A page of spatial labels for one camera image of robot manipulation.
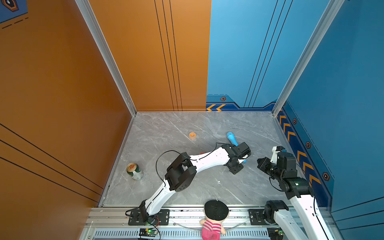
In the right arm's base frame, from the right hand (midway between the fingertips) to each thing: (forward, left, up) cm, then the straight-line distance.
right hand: (255, 159), depth 78 cm
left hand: (+1, +8, -11) cm, 13 cm away
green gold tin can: (-4, +65, -4) cm, 65 cm away
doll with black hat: (-23, +22, -7) cm, 33 cm away
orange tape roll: (+26, +34, -13) cm, 45 cm away
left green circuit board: (-30, +55, -15) cm, 64 cm away
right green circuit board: (-30, -7, -17) cm, 35 cm away
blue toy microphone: (+23, +7, -12) cm, 27 cm away
